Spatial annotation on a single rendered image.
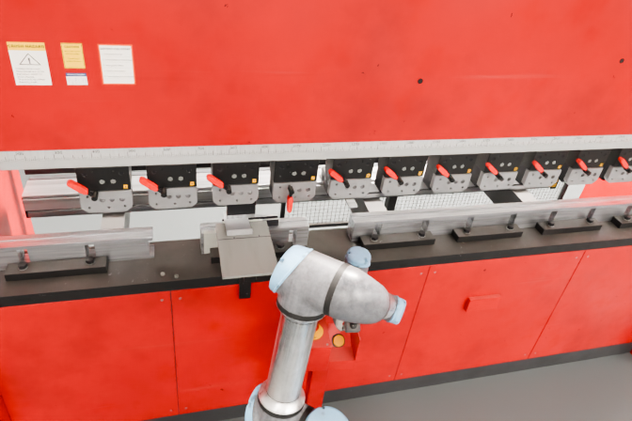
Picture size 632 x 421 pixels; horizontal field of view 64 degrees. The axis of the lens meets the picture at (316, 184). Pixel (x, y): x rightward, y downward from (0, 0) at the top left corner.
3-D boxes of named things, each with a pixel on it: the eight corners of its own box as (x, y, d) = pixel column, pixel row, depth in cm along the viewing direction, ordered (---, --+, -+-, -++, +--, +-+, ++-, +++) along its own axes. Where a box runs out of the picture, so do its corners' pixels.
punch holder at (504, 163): (478, 190, 195) (490, 153, 186) (466, 178, 202) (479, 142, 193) (512, 188, 199) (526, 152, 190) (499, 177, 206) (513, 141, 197)
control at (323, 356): (295, 371, 171) (301, 336, 161) (291, 334, 184) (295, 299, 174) (354, 368, 174) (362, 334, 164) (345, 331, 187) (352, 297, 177)
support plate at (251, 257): (222, 279, 157) (222, 277, 156) (214, 226, 178) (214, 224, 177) (279, 273, 162) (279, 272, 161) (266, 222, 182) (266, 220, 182)
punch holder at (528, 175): (522, 188, 201) (537, 151, 191) (511, 176, 207) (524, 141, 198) (554, 186, 204) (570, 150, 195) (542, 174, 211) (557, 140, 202)
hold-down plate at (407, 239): (362, 251, 193) (364, 244, 191) (358, 241, 197) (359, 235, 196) (434, 244, 201) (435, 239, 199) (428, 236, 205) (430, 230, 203)
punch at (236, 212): (226, 221, 179) (227, 198, 173) (226, 217, 180) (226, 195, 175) (255, 219, 181) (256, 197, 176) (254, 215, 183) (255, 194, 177)
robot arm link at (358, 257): (340, 257, 149) (352, 240, 155) (335, 282, 156) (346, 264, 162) (366, 268, 147) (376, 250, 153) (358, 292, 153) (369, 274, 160)
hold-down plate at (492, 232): (456, 242, 203) (458, 237, 202) (450, 234, 208) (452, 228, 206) (521, 237, 211) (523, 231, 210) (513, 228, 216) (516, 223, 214)
